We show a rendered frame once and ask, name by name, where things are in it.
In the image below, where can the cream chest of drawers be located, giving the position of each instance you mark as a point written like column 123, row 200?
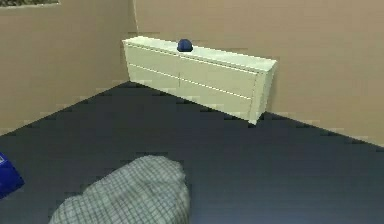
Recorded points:
column 206, row 78

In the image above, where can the dark blue round object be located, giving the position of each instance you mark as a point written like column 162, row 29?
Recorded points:
column 184, row 45

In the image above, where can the blue box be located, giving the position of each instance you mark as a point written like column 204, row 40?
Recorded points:
column 7, row 178

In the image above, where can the window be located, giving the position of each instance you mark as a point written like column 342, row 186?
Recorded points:
column 26, row 2

